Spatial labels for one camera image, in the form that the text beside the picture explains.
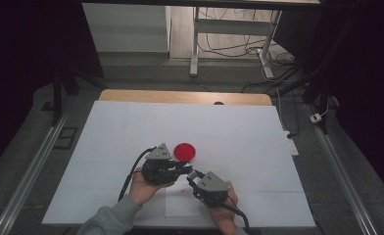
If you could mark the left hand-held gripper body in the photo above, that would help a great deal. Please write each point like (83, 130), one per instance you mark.
(157, 171)

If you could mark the person's right hand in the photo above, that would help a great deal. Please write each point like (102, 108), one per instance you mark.
(226, 218)

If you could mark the dark curtain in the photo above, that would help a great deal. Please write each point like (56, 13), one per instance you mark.
(17, 65)
(366, 81)

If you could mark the black floor plate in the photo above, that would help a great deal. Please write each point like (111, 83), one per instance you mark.
(66, 137)

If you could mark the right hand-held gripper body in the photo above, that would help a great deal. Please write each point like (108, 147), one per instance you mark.
(213, 191)

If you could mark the red petri dish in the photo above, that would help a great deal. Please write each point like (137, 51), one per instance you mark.
(186, 150)

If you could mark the black stand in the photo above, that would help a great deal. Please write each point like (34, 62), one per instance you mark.
(57, 98)
(317, 88)

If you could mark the metal floor rail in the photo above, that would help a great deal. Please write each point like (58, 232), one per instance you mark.
(343, 176)
(33, 169)

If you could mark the white paper sheet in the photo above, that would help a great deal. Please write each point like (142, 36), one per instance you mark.
(180, 205)

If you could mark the person's left hand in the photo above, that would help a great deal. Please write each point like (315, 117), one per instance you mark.
(141, 191)

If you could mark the white desk frame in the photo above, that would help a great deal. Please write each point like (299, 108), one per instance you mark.
(232, 26)

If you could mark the white power strip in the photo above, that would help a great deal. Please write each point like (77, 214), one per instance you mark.
(292, 145)

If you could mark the large white table cover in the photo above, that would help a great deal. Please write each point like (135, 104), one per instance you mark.
(229, 130)

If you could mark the white cabinet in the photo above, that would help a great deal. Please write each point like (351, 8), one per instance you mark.
(128, 29)

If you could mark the small white adapter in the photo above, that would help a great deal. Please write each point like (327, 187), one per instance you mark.
(315, 118)

